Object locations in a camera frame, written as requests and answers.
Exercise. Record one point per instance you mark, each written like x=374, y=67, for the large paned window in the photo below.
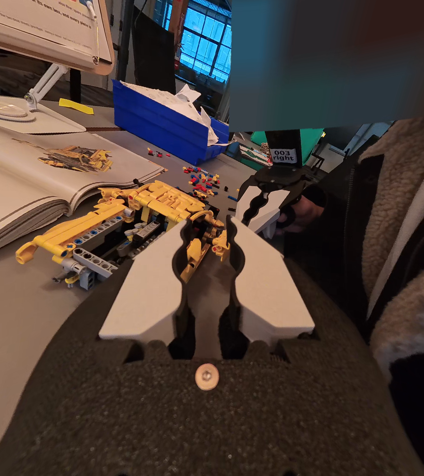
x=204, y=33

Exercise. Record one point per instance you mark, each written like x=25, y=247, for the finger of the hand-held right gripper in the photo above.
x=242, y=202
x=273, y=206

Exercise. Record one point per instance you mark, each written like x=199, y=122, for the yellow brick toy car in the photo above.
x=152, y=200

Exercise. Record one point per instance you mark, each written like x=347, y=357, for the white papers and bags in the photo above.
x=167, y=98

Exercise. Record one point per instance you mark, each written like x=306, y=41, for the open instruction book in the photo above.
x=29, y=178

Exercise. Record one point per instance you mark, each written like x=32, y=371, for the white stand with wooden board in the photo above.
x=48, y=122

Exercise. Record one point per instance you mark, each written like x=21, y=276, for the person's right hand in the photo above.
x=308, y=214

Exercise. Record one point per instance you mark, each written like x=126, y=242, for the person's fleece-lined jacket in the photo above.
x=394, y=208

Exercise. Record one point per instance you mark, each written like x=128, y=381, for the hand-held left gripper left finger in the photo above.
x=141, y=297

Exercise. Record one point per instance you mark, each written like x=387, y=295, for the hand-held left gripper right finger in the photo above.
x=271, y=293

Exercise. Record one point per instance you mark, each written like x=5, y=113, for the red fire extinguisher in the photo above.
x=177, y=59

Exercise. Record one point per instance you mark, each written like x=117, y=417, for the printed paper sheet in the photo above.
x=29, y=26

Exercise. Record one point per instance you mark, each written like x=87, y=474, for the grey desk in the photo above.
x=18, y=316

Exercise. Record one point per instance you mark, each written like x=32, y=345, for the yellow sticky note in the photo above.
x=76, y=106

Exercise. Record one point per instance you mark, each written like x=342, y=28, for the person's right forearm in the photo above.
x=338, y=223

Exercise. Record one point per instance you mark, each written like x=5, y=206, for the blue plastic bin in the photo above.
x=152, y=122

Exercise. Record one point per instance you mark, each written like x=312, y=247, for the green box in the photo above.
x=312, y=137

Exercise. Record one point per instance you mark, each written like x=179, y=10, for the scattered small coloured brick pins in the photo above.
x=197, y=182

